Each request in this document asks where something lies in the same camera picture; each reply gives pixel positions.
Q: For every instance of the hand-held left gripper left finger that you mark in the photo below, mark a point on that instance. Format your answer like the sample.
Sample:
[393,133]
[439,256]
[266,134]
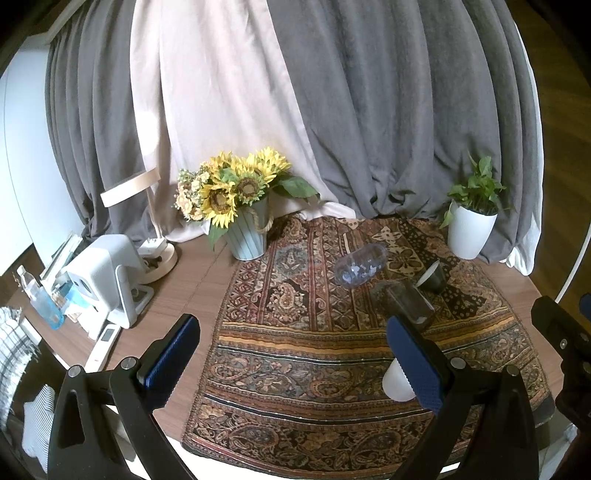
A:
[171,362]

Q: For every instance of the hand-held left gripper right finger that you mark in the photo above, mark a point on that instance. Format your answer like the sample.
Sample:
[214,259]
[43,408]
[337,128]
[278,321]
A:
[415,362]

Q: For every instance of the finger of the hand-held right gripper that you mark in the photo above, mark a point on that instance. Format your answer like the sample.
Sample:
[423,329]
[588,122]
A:
[570,350]

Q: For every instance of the dark cup with white inside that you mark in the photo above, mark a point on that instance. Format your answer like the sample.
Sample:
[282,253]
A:
[431,279]

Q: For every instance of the clear glass tumbler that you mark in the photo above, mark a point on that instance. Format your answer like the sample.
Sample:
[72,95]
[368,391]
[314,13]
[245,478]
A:
[408,304]

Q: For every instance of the white remote control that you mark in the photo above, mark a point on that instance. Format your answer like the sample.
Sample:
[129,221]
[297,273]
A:
[104,346]

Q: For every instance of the white sheer curtain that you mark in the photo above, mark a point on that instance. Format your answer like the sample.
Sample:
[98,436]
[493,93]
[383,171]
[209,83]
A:
[524,261]

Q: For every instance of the clear plastic bottle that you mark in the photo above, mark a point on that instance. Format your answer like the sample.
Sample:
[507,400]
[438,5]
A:
[360,267]

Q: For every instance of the white power adapter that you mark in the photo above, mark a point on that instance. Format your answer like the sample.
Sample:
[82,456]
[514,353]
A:
[152,247]

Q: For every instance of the white projector on stand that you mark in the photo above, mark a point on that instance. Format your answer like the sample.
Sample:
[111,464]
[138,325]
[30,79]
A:
[108,263]

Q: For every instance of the patterned paisley cloth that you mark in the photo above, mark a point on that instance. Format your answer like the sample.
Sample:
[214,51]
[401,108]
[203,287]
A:
[300,323]

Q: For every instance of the blue liquid bottle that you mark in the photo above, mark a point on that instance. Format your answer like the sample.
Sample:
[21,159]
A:
[48,307]

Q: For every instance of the white plant pot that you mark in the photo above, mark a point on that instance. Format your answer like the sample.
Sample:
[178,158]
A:
[468,233]

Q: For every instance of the striped cloth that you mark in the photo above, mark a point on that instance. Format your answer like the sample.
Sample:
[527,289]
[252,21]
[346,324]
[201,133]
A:
[39,422]

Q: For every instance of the pale blue ribbed vase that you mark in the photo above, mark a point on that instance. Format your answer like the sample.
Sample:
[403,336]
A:
[249,235]

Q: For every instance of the plaid cloth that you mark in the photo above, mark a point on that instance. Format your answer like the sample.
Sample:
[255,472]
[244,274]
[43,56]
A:
[16,350]

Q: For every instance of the small clear bottle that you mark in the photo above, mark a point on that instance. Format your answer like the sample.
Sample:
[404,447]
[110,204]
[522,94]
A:
[25,279]

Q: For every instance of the wooden white desk lamp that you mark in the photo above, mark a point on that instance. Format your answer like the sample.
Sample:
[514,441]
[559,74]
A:
[129,184]

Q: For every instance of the green potted plant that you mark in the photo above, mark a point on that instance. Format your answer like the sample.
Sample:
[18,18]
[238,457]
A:
[478,189]

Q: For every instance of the artificial sunflower bouquet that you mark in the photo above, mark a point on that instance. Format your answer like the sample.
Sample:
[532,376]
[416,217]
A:
[231,184]

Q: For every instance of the grey curtain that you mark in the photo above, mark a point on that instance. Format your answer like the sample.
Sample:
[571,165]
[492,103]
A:
[392,115]
[92,138]

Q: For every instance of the beige curtain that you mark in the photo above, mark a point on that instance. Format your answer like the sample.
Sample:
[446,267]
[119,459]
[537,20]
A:
[207,92]

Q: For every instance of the picture frame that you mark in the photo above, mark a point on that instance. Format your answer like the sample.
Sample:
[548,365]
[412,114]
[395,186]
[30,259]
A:
[62,256]

